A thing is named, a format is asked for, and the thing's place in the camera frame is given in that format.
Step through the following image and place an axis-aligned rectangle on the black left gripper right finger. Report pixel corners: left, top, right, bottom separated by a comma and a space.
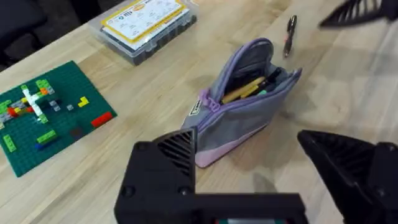
297, 129, 398, 224

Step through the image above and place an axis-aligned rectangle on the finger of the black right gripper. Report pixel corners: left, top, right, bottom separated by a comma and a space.
318, 0, 398, 29

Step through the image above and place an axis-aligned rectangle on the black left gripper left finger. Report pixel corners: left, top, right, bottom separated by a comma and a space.
113, 127, 198, 224

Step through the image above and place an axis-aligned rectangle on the purple and grey zip bag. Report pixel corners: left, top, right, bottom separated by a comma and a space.
181, 37, 303, 169

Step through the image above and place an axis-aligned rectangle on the black pen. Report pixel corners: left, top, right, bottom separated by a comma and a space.
282, 14, 298, 59

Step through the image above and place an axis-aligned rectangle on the green board with toy blocks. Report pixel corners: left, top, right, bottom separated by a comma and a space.
0, 60, 118, 178

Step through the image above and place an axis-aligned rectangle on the clear box with yellow label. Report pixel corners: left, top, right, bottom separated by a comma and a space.
88, 0, 198, 67

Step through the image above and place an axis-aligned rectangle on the black chair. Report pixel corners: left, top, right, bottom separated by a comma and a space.
0, 0, 48, 63

